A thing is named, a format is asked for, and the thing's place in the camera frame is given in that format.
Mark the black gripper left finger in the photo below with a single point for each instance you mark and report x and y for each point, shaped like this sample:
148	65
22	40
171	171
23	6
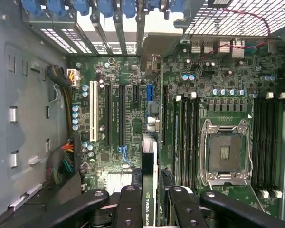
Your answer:
129	209

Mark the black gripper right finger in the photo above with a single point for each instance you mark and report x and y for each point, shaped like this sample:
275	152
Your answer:
187	213

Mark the silver finned heat sink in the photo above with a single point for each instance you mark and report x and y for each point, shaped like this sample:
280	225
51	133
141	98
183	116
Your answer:
120	181

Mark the silver CPU socket cover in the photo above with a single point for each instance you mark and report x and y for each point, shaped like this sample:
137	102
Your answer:
228	181

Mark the black RAM slot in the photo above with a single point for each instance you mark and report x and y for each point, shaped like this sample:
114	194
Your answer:
191	142
278	142
197	142
185	142
270	142
256	142
263	142

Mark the green RAM stick with label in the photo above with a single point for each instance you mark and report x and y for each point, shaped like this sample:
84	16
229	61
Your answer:
178	142

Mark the CPU socket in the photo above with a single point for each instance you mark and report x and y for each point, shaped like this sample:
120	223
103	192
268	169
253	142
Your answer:
225	152

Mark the green motherboard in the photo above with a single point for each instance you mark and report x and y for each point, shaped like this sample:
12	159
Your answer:
130	123

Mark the long black expansion slot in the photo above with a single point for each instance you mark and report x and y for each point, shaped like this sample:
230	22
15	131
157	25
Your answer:
165	114
108	114
122	114

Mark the white expansion slot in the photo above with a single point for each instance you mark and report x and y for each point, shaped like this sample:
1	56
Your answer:
93	111

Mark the blue expansion slot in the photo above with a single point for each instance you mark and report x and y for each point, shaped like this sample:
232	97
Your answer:
150	95

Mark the silver rear port housing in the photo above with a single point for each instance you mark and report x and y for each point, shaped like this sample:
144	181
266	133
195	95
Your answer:
237	48

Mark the metal expansion slot cover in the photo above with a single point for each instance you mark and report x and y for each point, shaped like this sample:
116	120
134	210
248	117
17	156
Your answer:
120	35
101	35
140	35

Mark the blue slot retention clip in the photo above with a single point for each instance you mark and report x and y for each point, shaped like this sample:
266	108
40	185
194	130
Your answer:
82	6
34	7
131	7
106	7
58	6

